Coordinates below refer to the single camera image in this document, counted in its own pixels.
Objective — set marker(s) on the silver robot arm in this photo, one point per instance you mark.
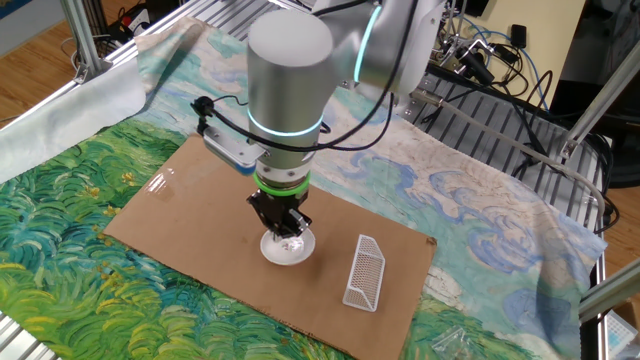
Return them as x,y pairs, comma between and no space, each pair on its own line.
285,85

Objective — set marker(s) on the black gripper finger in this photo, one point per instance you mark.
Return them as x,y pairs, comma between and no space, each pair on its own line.
297,224
264,222

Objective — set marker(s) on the painted landscape tablecloth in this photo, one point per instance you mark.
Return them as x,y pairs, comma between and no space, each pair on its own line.
75,280

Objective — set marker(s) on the cream board panel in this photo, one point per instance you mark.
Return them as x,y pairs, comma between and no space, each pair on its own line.
550,50

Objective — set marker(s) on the black camera on metal mount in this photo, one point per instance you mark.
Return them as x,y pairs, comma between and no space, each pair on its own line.
475,65

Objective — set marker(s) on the white grid tray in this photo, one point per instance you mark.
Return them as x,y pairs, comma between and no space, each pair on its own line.
620,332

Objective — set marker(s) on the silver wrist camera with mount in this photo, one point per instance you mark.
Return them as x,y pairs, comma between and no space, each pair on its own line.
227,147

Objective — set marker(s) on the power strip with red switch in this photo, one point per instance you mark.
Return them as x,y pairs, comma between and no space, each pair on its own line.
131,20

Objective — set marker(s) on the aluminium frame beam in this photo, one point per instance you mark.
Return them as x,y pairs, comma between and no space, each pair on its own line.
610,292

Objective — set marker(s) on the clear bag with brass screws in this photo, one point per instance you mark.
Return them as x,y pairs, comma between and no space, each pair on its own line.
455,342

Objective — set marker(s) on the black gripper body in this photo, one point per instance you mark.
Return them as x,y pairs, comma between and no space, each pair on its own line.
280,207

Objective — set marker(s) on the black power adapter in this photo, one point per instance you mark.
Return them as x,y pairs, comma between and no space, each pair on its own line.
518,36

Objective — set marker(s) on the brown cardboard sheet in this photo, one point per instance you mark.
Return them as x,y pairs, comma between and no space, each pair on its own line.
200,225

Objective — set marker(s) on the aluminium frame post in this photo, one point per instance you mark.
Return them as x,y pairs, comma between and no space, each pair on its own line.
85,40

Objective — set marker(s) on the diagonal aluminium frame strut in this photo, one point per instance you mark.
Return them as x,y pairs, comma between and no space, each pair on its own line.
595,100

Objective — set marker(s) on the small white bowl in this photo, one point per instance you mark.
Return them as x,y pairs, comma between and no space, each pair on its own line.
277,252

